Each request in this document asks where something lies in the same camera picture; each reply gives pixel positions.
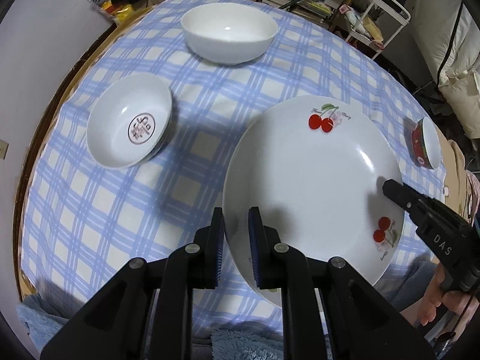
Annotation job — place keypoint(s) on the blue white checkered tablecloth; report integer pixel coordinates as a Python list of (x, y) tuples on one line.
[(83, 222)]

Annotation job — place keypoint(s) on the person's right hand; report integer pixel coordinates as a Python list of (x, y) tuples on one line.
[(456, 302)]

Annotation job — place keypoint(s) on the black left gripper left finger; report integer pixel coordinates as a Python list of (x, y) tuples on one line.
[(187, 281)]

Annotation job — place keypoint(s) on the blue fluffy towel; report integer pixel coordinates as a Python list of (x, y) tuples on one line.
[(364, 320)]

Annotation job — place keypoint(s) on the red patterned small bowl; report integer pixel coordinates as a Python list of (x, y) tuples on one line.
[(425, 144)]

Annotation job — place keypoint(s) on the white cherry plate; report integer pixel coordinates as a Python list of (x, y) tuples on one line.
[(315, 166)]

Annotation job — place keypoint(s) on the wall socket upper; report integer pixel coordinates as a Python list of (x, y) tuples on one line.
[(3, 149)]

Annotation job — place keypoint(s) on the white leather chair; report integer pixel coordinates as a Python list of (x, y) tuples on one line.
[(448, 40)]

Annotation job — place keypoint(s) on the large white bowl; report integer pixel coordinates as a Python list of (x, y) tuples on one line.
[(228, 33)]

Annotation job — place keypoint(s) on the white bowl red seal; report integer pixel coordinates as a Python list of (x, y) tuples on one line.
[(129, 121)]

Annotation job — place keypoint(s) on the white metal trolley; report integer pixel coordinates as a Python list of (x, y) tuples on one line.
[(377, 26)]

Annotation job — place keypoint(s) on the yellow snack bag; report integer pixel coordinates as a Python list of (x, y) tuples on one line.
[(118, 13)]

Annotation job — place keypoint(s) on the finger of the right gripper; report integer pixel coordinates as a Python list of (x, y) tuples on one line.
[(402, 195)]

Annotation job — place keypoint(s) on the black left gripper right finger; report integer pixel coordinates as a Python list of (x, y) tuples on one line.
[(300, 281)]

